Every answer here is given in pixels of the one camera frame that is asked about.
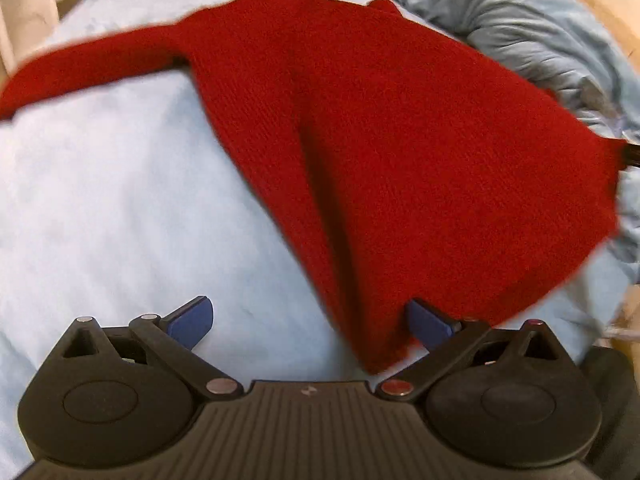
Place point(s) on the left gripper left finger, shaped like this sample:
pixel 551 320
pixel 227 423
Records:
pixel 190 323

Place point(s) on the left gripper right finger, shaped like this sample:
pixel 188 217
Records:
pixel 429 325

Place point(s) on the red knit sweater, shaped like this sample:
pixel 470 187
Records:
pixel 397 162

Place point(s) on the light blue fleece bed sheet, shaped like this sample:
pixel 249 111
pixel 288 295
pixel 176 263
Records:
pixel 120 201

